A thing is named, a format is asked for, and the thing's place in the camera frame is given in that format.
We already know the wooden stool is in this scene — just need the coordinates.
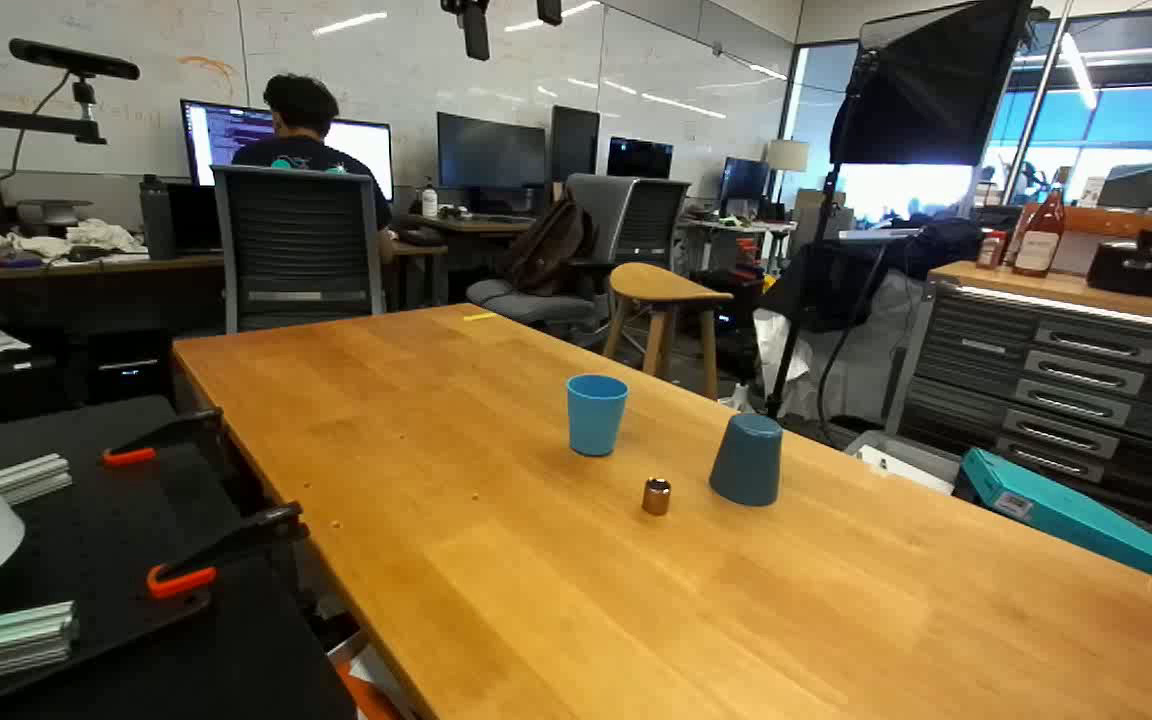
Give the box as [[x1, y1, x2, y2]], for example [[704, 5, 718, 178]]
[[602, 261, 728, 395]]

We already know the grey drawer cabinet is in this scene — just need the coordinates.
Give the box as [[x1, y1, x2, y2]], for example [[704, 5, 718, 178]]
[[890, 261, 1152, 513]]

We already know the computer monitor lit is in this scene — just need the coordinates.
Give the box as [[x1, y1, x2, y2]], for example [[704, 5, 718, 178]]
[[180, 101, 392, 193]]

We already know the dark blue upturned cup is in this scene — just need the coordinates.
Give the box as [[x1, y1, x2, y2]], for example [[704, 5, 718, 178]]
[[709, 418, 782, 508]]

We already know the teal flat case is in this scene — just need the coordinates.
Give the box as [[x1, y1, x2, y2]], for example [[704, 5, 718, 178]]
[[959, 447, 1152, 575]]

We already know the orange black clamp near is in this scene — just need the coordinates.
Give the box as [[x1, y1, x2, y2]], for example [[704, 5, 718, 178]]
[[145, 503, 303, 605]]

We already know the orange black clamp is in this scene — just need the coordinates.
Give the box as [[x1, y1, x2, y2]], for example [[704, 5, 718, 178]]
[[145, 503, 303, 605], [101, 412, 224, 470]]

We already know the light blue plastic cup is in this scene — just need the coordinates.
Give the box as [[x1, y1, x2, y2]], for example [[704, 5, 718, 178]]
[[569, 377, 627, 455]]

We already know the orange black clamp far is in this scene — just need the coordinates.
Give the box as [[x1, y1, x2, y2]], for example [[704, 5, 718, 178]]
[[101, 412, 224, 470]]

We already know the seated person dark shirt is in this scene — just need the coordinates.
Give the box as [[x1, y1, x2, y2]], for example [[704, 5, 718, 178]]
[[229, 74, 396, 231]]

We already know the black camera on mount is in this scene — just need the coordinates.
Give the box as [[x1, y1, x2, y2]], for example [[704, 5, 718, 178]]
[[7, 38, 141, 79]]

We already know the black softbox light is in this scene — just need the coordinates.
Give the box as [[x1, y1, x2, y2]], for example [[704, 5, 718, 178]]
[[829, 0, 1030, 165]]

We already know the grey mesh office chair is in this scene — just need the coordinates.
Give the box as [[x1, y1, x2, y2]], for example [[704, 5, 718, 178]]
[[217, 165, 388, 331]]

